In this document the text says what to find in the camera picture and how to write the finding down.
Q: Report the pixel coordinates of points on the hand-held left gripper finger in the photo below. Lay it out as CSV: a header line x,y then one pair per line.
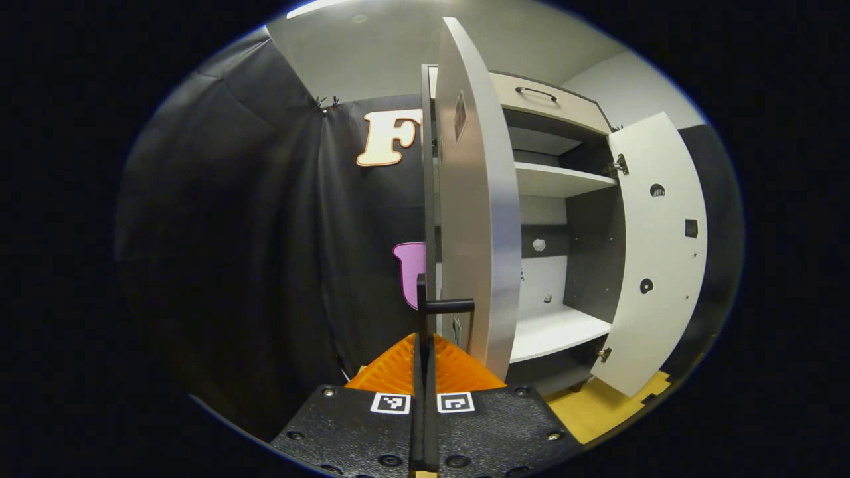
x,y
430,425
417,425

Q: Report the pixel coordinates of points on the grey shoe cabinet door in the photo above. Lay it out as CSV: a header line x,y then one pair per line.
x,y
475,199
657,279

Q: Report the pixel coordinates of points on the grey double-door shoe cabinet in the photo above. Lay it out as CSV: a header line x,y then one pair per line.
x,y
591,252

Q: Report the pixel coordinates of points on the grey cabinet drawer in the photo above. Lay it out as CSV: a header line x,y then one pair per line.
x,y
571,109

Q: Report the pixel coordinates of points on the black backdrop cloth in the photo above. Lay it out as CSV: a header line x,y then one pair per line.
x,y
252,232

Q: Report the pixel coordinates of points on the ceiling light panel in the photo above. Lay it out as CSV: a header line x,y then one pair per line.
x,y
319,8

